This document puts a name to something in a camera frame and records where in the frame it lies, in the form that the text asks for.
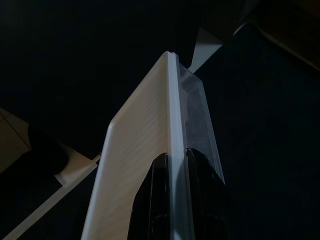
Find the white floor tape line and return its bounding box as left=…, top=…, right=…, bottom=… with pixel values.
left=0, top=153, right=102, bottom=240

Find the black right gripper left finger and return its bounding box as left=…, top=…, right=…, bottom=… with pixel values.
left=127, top=152, right=173, bottom=240

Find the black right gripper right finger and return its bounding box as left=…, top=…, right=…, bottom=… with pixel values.
left=186, top=147, right=230, bottom=240

